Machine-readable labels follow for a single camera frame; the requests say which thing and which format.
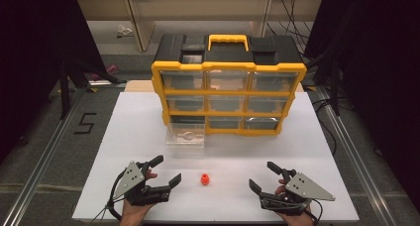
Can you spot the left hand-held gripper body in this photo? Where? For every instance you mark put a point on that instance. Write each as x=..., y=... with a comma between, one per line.
x=133, y=179

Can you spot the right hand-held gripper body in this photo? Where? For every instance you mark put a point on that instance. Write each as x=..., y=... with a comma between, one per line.
x=305, y=189

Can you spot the small orange plastic knob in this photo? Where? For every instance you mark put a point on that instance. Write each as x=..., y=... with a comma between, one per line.
x=205, y=179

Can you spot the clear plastic drawer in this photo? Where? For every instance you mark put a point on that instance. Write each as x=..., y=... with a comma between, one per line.
x=185, y=138

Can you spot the person's right hand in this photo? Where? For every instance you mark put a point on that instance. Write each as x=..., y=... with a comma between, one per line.
x=295, y=220

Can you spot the person's left hand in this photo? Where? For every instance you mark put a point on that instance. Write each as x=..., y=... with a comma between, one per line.
x=133, y=214

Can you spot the closed clear cabinet drawers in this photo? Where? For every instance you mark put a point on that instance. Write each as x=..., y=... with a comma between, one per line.
x=228, y=103

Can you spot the yellow black organizer cabinet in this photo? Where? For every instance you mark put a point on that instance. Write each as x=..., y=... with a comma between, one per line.
x=228, y=84

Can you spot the pink object on floor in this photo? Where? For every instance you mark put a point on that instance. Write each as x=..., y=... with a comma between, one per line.
x=110, y=70

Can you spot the black metal stand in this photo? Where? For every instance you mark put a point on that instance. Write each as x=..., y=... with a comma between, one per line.
x=66, y=87

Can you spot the white crumpled object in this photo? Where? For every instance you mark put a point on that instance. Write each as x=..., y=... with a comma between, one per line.
x=124, y=31

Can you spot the beige wooden furniture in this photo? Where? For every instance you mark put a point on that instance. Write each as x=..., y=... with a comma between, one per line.
x=142, y=24

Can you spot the aluminium floor rail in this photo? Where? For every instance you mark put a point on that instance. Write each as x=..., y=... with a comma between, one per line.
x=36, y=166
x=355, y=160

